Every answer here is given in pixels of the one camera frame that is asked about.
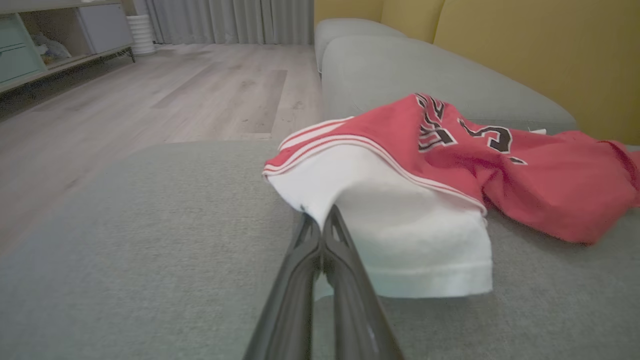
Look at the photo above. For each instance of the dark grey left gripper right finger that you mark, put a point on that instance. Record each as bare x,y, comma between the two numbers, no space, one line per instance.
352,300

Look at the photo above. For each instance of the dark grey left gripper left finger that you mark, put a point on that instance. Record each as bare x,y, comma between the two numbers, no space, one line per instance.
295,300

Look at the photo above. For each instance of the red jersey number 23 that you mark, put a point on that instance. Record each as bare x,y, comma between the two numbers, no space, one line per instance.
400,225

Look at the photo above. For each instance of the large grey sofa seat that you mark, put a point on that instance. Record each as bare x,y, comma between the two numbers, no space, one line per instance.
125,250

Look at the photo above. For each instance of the grey pleated curtain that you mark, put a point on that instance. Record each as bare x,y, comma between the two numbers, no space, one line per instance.
230,20

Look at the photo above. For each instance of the yellow sofa back cushion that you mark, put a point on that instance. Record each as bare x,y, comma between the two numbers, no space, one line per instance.
345,9
410,17
550,60

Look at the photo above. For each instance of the white ribbed cylinder appliance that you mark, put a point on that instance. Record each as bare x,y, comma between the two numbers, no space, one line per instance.
141,35

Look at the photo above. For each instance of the grey TV cabinet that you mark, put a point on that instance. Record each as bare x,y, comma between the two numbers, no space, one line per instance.
100,27

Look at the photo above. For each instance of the pale crumpled object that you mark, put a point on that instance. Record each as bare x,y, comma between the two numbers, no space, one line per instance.
50,47

